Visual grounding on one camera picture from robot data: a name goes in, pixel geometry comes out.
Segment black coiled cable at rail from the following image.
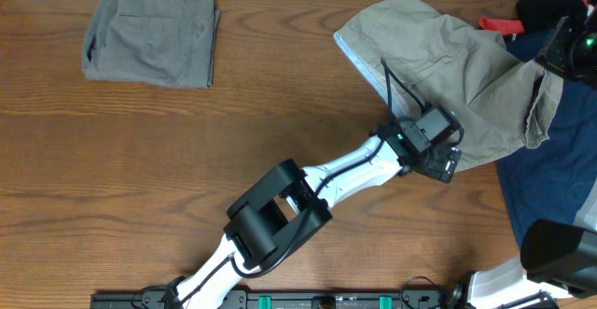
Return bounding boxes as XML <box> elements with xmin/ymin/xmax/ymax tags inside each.
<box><xmin>399</xmin><ymin>274</ymin><xmax>444</xmax><ymax>309</ymax></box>

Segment navy blue garment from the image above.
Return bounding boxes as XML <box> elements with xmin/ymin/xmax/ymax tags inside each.
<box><xmin>494</xmin><ymin>32</ymin><xmax>596</xmax><ymax>242</ymax></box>

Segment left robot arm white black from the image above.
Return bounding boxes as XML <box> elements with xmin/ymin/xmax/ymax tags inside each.
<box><xmin>162</xmin><ymin>107</ymin><xmax>464</xmax><ymax>308</ymax></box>

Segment black garment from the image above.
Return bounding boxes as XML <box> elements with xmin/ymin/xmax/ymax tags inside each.
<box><xmin>503</xmin><ymin>0</ymin><xmax>596</xmax><ymax>43</ymax></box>

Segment light khaki shorts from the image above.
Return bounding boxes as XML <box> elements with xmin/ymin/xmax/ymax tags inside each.
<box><xmin>333</xmin><ymin>0</ymin><xmax>563</xmax><ymax>171</ymax></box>

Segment red garment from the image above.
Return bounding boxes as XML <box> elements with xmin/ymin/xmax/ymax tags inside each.
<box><xmin>479</xmin><ymin>0</ymin><xmax>589</xmax><ymax>35</ymax></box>

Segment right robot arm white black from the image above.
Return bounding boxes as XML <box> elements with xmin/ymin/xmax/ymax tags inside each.
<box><xmin>446</xmin><ymin>0</ymin><xmax>596</xmax><ymax>308</ymax></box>

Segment folded dark grey shorts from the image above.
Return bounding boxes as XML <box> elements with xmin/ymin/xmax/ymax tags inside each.
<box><xmin>81</xmin><ymin>0</ymin><xmax>220</xmax><ymax>89</ymax></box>

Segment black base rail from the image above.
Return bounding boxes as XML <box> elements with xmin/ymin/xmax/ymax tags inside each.
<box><xmin>90</xmin><ymin>288</ymin><xmax>465</xmax><ymax>309</ymax></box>

